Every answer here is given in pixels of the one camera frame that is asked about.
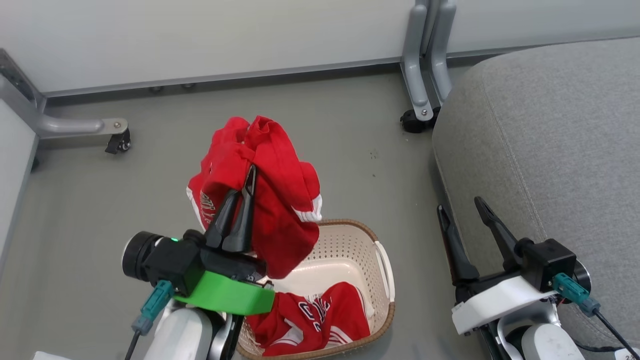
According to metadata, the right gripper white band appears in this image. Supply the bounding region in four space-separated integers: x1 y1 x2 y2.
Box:
437 196 557 336

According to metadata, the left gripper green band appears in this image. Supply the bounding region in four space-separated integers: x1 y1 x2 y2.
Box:
174 165 276 316

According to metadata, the red sports jersey white trim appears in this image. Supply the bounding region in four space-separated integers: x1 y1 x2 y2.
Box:
244 281 372 357
185 115 324 280

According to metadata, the cream perforated basket brown rim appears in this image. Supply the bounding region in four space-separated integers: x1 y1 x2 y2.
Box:
234 218 396 360

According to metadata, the grey fabric sofa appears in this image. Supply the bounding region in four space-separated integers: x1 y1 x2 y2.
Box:
432 37 640 360

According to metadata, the large black caster wheel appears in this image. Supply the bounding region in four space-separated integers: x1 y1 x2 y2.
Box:
399 107 441 135

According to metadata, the small black caster wheel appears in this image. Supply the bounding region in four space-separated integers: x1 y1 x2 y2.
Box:
104 128 132 155

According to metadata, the grey metal partition leg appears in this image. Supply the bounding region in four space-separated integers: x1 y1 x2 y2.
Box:
400 4 435 123
429 0 457 109

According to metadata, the long grey metal partition foot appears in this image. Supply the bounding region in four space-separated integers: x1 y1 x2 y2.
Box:
0 48 130 142

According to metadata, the left black cable teal plug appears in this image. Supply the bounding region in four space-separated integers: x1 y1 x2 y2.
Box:
123 279 175 360

